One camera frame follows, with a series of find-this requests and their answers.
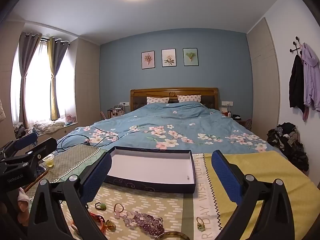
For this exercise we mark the orange smart watch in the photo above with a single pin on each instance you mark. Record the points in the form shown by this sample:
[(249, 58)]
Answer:
[(96, 216)]

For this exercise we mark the white wall socket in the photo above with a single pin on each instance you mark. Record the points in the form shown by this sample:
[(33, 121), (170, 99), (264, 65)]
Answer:
[(227, 103), (124, 103)]

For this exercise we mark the framed pink flower picture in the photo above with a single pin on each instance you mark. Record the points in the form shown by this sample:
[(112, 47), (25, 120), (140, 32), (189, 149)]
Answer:
[(148, 60)]

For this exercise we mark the purple jacket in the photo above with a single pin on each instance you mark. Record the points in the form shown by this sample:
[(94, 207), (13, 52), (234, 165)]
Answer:
[(311, 80)]

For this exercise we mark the cluttered bedside table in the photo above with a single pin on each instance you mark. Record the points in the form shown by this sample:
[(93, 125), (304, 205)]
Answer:
[(115, 111)]

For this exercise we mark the framed green leaf picture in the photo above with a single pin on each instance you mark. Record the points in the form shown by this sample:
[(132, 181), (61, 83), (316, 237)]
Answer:
[(190, 57)]

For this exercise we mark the pile of dark clothes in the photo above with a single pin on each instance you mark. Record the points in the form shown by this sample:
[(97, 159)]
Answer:
[(290, 145)]

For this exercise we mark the dark smartphone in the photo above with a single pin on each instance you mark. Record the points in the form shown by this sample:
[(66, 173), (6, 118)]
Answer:
[(41, 173)]

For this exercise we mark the dark blue cardboard box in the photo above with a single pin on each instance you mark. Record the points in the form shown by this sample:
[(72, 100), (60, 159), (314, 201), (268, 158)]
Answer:
[(150, 167)]

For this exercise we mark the yellow and grey curtain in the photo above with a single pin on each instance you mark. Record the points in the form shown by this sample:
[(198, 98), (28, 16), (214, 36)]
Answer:
[(53, 80)]

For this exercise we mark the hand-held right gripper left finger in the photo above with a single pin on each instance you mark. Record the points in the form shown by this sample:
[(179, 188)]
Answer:
[(96, 177)]

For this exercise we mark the beige wardrobe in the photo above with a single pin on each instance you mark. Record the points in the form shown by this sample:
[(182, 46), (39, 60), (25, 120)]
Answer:
[(262, 80), (87, 85)]

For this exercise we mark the black wall coat hooks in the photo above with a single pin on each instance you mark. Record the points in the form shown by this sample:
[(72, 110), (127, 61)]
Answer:
[(296, 45)]

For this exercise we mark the wooden nightstand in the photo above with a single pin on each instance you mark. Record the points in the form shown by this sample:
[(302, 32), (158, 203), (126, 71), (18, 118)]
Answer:
[(237, 118)]

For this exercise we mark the small pink fan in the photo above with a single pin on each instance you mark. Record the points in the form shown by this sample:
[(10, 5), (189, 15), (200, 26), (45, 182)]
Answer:
[(70, 118)]

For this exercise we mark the crumpled light bedding pile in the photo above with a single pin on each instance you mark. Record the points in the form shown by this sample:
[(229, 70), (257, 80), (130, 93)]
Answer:
[(47, 126)]

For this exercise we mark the bed with blue floral duvet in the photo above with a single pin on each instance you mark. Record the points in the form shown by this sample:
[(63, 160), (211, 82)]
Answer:
[(175, 120)]

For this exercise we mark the wooden headboard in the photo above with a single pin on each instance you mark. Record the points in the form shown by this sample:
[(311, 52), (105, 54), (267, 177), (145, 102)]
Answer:
[(175, 91)]

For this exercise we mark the white sheer curtain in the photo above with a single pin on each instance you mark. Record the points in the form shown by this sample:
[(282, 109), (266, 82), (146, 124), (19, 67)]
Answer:
[(37, 80)]

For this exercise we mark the brown horn bangle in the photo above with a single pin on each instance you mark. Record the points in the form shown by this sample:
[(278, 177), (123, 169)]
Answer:
[(172, 233)]

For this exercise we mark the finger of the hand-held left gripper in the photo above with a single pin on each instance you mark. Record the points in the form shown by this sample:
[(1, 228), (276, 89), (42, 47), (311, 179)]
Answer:
[(45, 148), (25, 141)]

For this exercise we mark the white patterned pillow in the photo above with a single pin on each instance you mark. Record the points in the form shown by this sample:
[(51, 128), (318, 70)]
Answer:
[(158, 100), (189, 98)]

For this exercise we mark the window seat cabinet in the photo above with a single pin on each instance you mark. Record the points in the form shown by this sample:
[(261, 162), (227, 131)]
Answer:
[(67, 130)]

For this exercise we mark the black curtain rod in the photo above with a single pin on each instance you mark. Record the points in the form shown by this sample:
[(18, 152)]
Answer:
[(44, 39)]

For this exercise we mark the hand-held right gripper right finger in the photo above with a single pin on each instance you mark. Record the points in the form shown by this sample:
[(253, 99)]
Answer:
[(225, 177)]

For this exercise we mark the small yellow jelly cup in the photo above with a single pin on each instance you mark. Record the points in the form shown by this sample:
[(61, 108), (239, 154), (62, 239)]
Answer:
[(48, 162)]

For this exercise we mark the framed white flower picture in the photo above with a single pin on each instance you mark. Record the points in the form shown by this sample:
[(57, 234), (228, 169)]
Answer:
[(168, 58)]

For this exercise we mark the black jacket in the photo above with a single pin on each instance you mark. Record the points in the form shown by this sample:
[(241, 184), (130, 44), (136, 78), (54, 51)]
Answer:
[(296, 82)]

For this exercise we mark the person's left hand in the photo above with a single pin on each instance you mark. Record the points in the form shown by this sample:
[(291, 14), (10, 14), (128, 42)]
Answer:
[(23, 200)]

